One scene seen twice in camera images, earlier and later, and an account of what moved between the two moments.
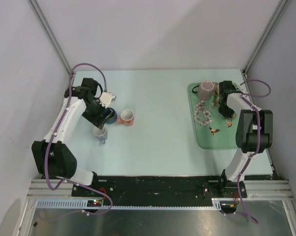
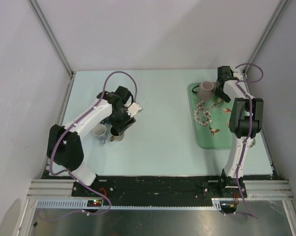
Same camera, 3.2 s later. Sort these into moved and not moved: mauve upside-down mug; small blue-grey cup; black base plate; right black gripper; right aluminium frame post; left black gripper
Moved: right black gripper; left black gripper
Not moved: small blue-grey cup; right aluminium frame post; mauve upside-down mug; black base plate
